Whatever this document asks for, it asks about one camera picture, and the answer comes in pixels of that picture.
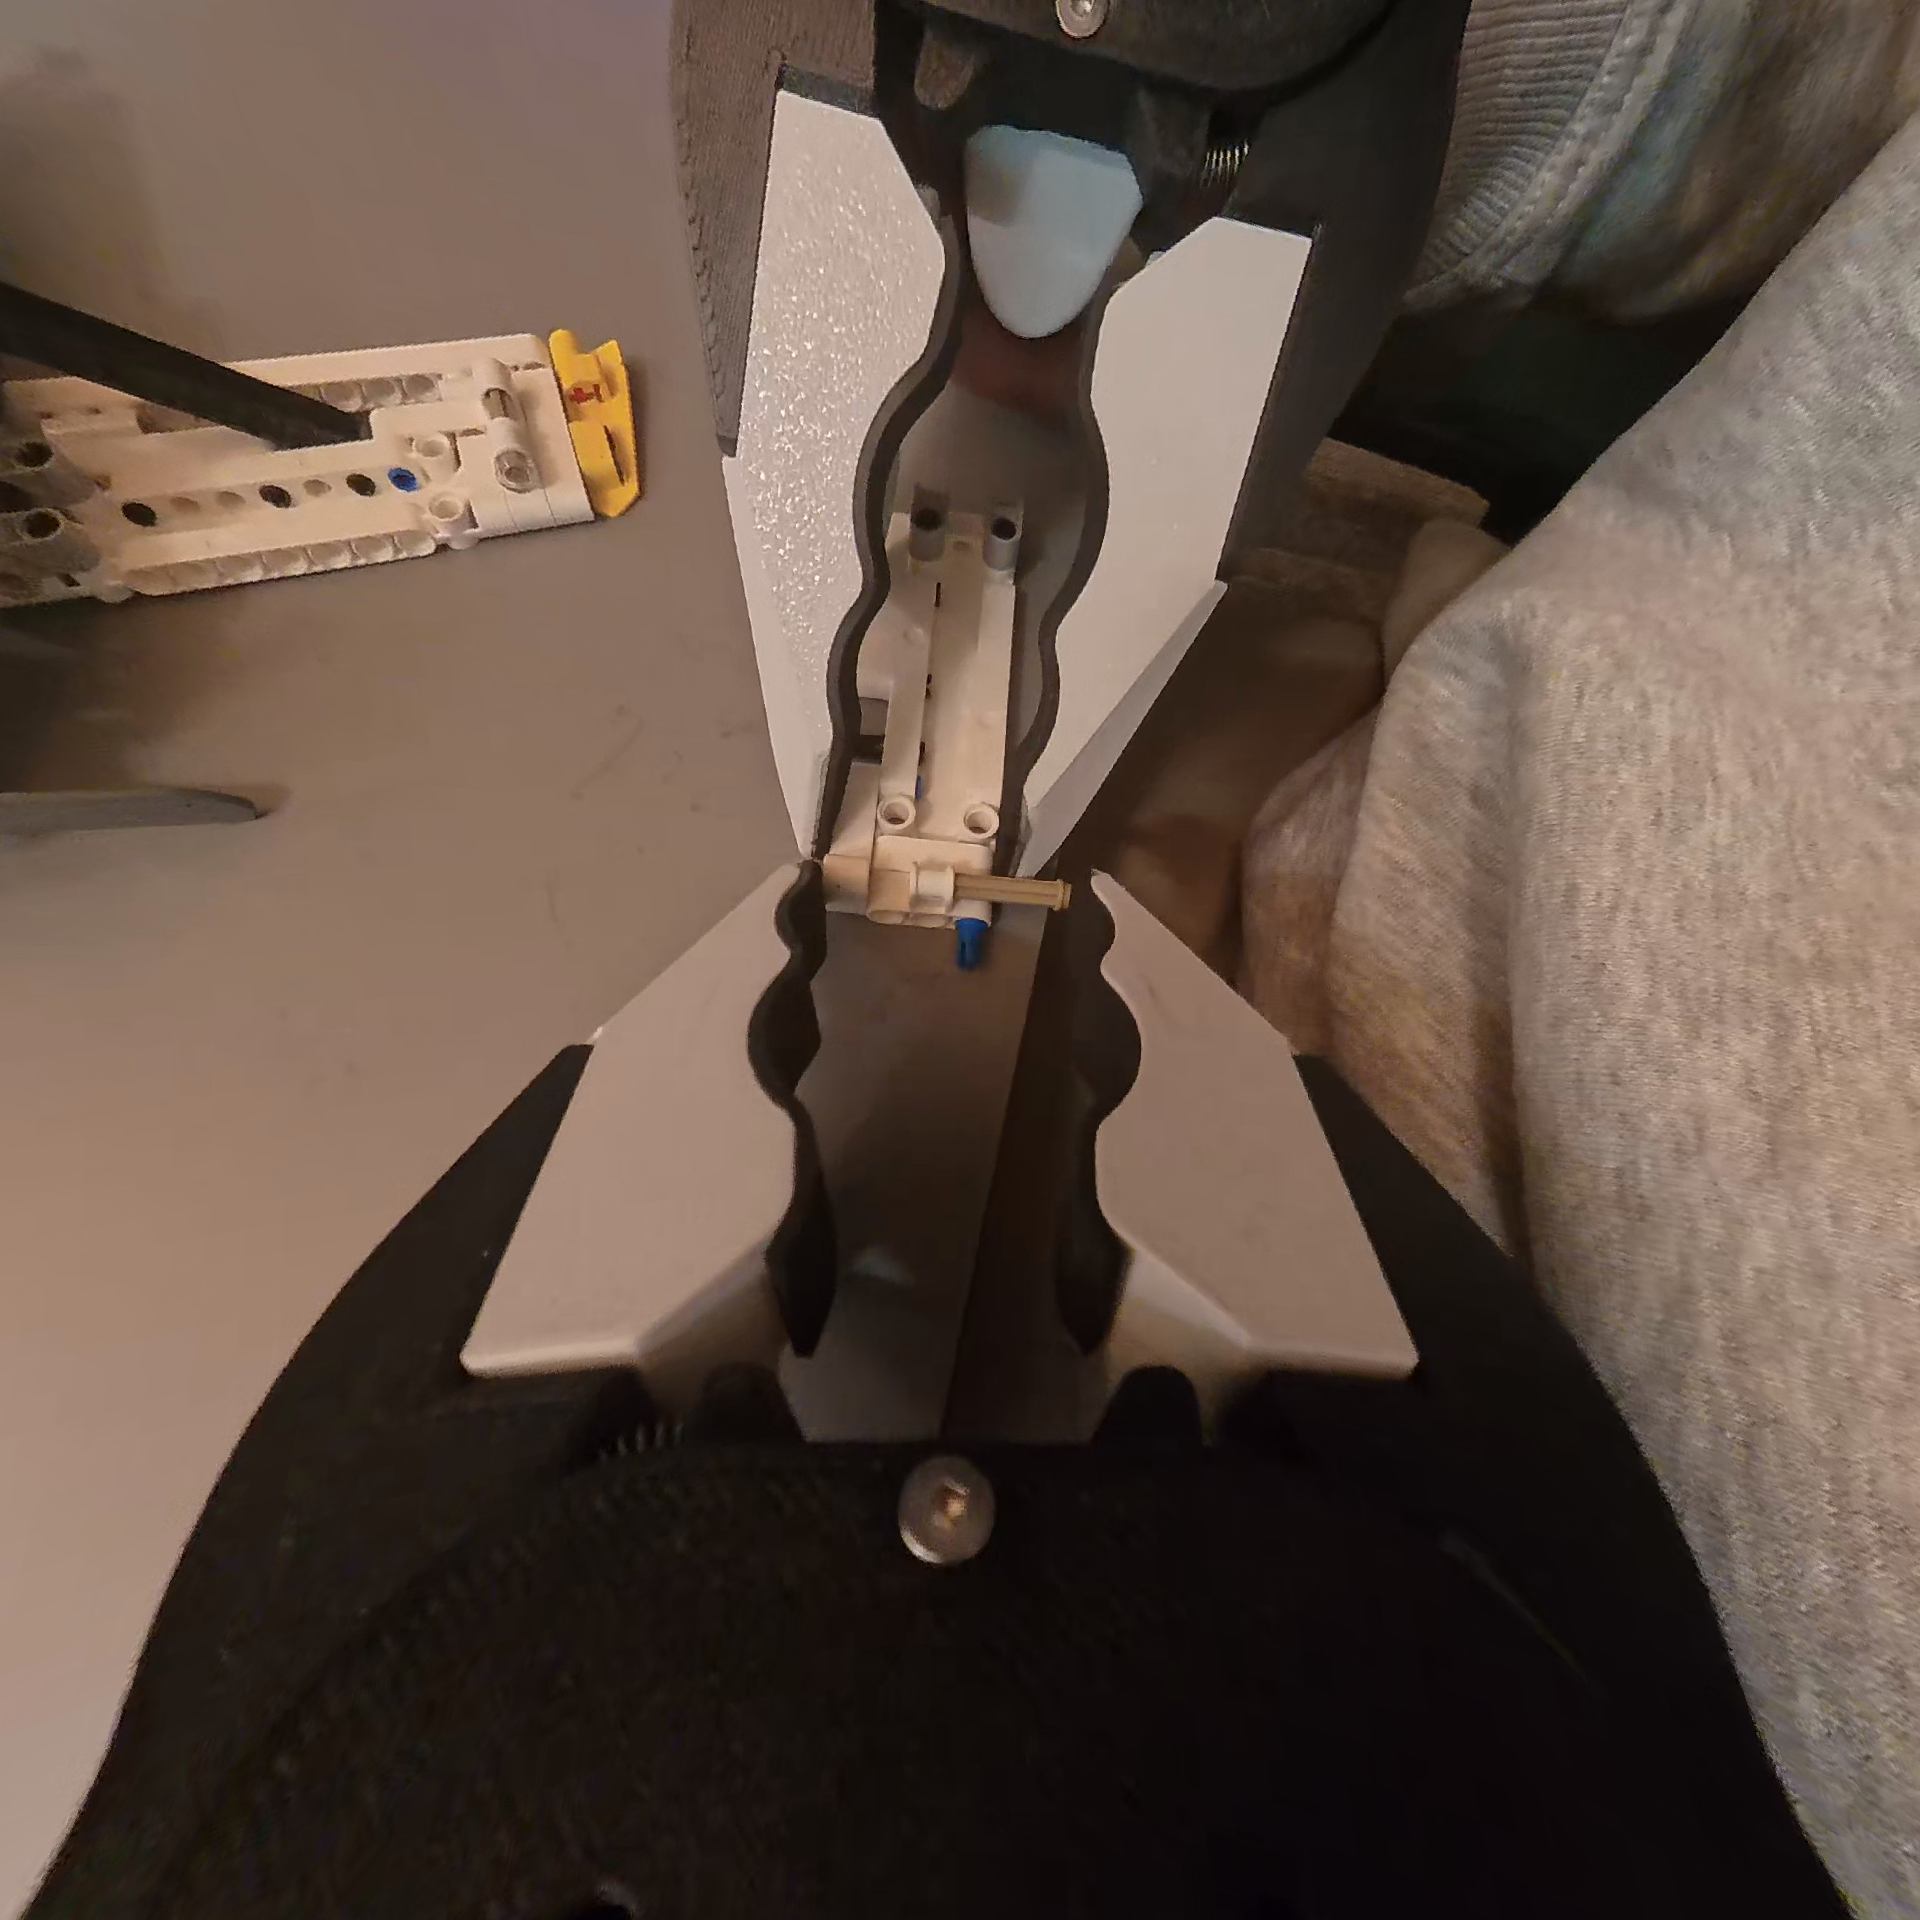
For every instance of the lego helicopter model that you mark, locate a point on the lego helicopter model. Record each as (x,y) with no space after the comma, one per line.
(300,464)

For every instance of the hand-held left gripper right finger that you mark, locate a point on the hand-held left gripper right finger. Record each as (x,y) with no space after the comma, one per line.
(1260,1201)

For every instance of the brown lego axle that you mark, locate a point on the brown lego axle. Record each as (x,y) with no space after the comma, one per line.
(1028,897)

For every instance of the white connector with blue pin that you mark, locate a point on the white connector with blue pin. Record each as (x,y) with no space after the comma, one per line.
(901,884)

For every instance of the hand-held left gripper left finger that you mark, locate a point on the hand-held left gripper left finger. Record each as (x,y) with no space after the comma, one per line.
(630,1201)

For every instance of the person's right forearm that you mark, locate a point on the person's right forearm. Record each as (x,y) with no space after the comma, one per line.
(1622,136)

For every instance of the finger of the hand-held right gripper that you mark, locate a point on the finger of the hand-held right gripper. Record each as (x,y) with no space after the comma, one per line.
(1202,406)
(811,376)

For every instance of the white lego beam assembly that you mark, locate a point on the white lego beam assembly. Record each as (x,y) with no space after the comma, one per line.
(962,690)

